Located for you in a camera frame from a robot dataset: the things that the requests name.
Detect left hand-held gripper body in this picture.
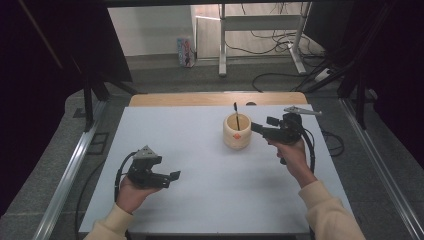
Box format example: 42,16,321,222
126,144,172,190

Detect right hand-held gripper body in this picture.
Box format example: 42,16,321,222
262,105,323,147

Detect cream ribbed pen holder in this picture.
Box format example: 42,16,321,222
222,112,253,151

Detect black pencil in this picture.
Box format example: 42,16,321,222
233,101,241,132

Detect person's left hand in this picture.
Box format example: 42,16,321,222
115,176,162,215

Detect person's right hand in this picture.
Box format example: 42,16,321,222
267,138,318,189

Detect white table cover sheet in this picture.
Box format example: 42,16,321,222
79,104,355,235

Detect wooden table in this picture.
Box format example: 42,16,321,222
128,92,309,108

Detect white power strip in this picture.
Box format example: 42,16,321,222
313,67,332,83

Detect black metal stand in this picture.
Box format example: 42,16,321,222
302,59,369,131
70,55,138,133

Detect colourful printed box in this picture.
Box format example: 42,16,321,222
176,36,196,69

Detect dark curtain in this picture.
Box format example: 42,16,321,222
303,0,424,169
0,0,133,218

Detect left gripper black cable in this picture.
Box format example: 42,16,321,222
113,151,138,203

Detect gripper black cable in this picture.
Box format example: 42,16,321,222
299,122,317,175
113,151,138,203

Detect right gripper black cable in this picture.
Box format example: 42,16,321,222
299,122,317,175

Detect black floor cable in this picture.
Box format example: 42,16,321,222
251,72,309,93

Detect black cable loop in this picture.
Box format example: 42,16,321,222
320,129,345,158

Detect aluminium floor rail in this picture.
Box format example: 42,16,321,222
32,99,108,240
337,97,424,240

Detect tangled black cables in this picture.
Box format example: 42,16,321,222
224,29,328,69

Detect white metal desk frame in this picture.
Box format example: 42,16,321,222
217,3,313,78

